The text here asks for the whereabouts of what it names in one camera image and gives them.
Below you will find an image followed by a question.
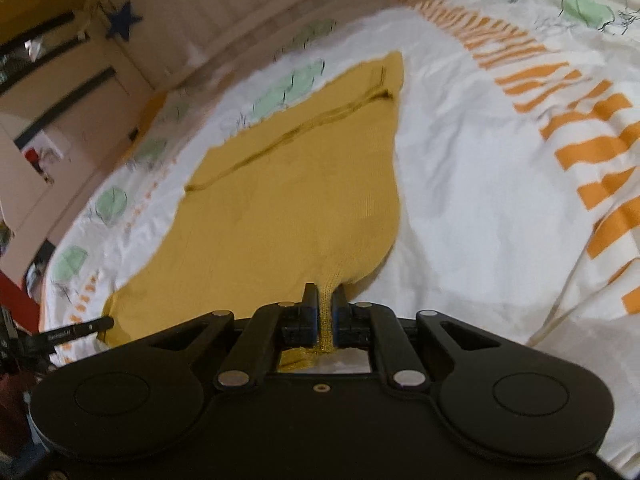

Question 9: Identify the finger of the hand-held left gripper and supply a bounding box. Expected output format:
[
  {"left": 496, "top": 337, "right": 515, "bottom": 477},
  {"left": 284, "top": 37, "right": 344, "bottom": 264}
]
[{"left": 75, "top": 315, "right": 115, "bottom": 341}]

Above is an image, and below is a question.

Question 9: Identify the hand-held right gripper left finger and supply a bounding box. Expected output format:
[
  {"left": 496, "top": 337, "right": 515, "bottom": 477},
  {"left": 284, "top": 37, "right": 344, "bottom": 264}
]
[{"left": 150, "top": 283, "right": 321, "bottom": 391}]

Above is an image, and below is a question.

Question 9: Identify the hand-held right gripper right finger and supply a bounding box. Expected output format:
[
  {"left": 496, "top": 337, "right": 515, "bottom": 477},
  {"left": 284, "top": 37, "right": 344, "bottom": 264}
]
[{"left": 332, "top": 284, "right": 501, "bottom": 391}]

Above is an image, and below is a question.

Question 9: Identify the yellow knitted sweater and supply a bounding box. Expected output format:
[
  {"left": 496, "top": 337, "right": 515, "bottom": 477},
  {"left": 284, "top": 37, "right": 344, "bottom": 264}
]
[{"left": 102, "top": 50, "right": 405, "bottom": 374}]

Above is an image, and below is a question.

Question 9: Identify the white leaf print duvet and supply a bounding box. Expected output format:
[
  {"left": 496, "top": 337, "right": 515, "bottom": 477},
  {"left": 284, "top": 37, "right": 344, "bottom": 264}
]
[{"left": 37, "top": 0, "right": 640, "bottom": 476}]

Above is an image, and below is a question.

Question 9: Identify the blue star decoration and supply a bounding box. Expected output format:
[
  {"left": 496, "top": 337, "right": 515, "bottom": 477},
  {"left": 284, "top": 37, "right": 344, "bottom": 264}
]
[{"left": 102, "top": 0, "right": 144, "bottom": 42}]

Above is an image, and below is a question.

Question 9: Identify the wooden bed frame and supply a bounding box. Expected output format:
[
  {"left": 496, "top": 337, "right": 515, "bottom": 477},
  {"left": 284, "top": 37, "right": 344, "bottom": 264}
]
[{"left": 0, "top": 0, "right": 401, "bottom": 271}]

